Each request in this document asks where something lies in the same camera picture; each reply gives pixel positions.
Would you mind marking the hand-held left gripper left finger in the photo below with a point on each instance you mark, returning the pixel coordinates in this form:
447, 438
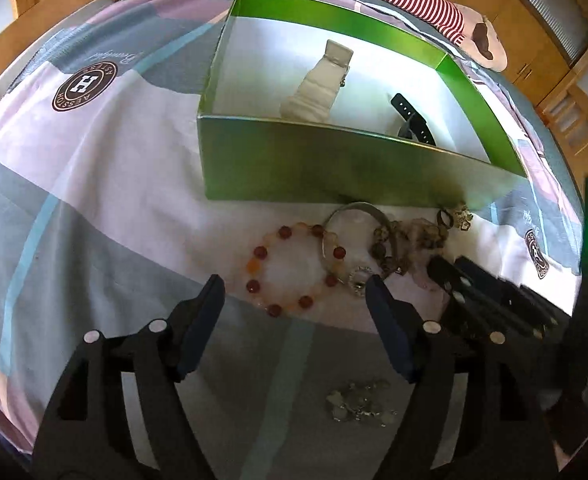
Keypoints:
201, 325

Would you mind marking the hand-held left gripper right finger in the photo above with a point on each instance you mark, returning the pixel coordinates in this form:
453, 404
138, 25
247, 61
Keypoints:
391, 327

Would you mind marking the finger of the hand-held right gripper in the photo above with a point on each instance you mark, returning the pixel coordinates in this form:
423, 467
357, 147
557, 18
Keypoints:
448, 285
498, 295

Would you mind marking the silver bangle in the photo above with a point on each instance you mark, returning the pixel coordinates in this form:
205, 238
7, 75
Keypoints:
356, 206

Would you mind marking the green cardboard box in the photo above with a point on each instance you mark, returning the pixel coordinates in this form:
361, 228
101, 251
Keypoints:
324, 165

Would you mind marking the printed bed sheet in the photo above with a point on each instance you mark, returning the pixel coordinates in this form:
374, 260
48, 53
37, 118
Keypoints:
99, 185

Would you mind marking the white wrist watch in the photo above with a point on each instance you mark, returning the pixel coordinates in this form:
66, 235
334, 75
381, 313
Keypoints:
319, 85

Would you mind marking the wooden wardrobe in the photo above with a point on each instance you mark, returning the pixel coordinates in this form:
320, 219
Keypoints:
523, 35

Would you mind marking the ribbed glass panel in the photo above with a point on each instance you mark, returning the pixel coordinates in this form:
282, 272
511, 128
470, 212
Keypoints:
553, 5

